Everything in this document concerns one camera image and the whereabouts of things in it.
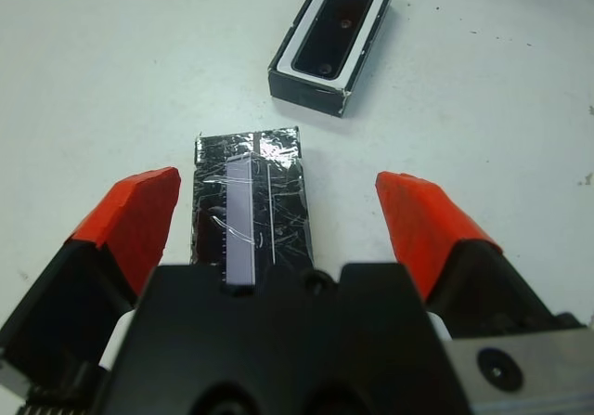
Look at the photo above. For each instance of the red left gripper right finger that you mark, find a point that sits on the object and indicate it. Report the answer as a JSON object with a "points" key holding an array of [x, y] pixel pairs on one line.
{"points": [[417, 220]]}

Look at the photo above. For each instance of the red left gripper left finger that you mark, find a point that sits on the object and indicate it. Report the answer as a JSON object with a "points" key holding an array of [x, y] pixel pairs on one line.
{"points": [[139, 220]]}

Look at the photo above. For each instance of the black taped box lid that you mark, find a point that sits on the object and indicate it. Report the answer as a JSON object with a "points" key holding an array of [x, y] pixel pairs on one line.
{"points": [[287, 192]]}

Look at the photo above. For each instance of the black camera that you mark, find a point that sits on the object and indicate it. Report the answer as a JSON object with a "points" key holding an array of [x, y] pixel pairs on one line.
{"points": [[339, 20]]}

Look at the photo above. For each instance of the black box base white insert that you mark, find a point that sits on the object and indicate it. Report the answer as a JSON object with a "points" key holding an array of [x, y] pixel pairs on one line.
{"points": [[306, 94]]}

